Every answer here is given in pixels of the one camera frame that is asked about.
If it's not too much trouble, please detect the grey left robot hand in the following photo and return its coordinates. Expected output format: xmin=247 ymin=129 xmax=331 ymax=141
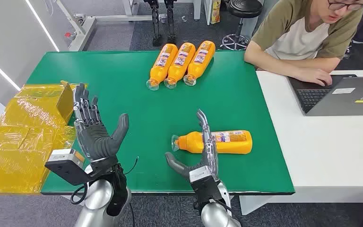
xmin=72 ymin=83 xmax=130 ymax=164

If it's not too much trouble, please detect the black robot leg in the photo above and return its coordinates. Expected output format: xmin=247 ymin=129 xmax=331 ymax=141
xmin=144 ymin=0 xmax=163 ymax=48
xmin=164 ymin=0 xmax=177 ymax=43

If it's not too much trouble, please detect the grey laptop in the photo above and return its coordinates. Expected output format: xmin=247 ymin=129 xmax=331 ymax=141
xmin=286 ymin=74 xmax=363 ymax=117

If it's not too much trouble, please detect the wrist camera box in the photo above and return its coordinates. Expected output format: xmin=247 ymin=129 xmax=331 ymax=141
xmin=44 ymin=148 xmax=88 ymax=186
xmin=189 ymin=166 xmax=215 ymax=183

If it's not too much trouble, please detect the yellow carton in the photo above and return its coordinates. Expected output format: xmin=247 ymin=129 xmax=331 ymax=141
xmin=210 ymin=0 xmax=222 ymax=25

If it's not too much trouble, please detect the black looped cable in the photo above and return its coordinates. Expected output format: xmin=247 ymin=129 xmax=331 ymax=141
xmin=70 ymin=183 xmax=88 ymax=206

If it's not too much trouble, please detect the orange bottle with clear cap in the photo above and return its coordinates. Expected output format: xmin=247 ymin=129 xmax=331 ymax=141
xmin=171 ymin=130 xmax=253 ymax=155
xmin=183 ymin=40 xmax=216 ymax=87
xmin=146 ymin=43 xmax=179 ymax=91
xmin=164 ymin=42 xmax=197 ymax=89

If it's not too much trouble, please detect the person's hand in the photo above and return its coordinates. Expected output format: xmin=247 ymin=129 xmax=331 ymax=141
xmin=294 ymin=67 xmax=333 ymax=87

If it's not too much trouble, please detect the yellow film wrapped cardboard box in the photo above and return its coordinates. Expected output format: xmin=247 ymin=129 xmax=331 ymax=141
xmin=0 ymin=80 xmax=88 ymax=195

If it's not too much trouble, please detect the black round stool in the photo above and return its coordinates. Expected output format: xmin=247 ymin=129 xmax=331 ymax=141
xmin=220 ymin=0 xmax=264 ymax=51

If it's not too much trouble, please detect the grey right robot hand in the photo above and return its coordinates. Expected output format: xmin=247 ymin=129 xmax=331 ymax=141
xmin=164 ymin=109 xmax=220 ymax=181

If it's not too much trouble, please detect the white metal frame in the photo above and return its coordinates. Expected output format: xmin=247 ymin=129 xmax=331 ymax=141
xmin=56 ymin=0 xmax=202 ymax=52

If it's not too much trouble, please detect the person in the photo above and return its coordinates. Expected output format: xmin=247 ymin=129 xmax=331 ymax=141
xmin=244 ymin=0 xmax=363 ymax=87

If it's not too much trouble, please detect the thin black wire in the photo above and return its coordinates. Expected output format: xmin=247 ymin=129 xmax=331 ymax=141
xmin=123 ymin=156 xmax=139 ymax=175

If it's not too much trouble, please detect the white desk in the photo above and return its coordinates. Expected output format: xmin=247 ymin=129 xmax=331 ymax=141
xmin=239 ymin=69 xmax=363 ymax=216

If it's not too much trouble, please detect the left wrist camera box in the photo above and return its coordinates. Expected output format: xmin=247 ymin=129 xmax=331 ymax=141
xmin=44 ymin=148 xmax=88 ymax=186

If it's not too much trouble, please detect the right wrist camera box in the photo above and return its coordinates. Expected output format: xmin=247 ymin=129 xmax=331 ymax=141
xmin=189 ymin=166 xmax=215 ymax=183

